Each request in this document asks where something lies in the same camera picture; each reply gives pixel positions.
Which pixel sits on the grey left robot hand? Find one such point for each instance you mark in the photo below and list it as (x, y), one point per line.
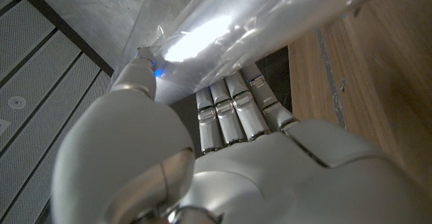
(270, 183)

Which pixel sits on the silver metal cylinder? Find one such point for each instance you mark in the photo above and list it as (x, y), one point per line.
(236, 25)

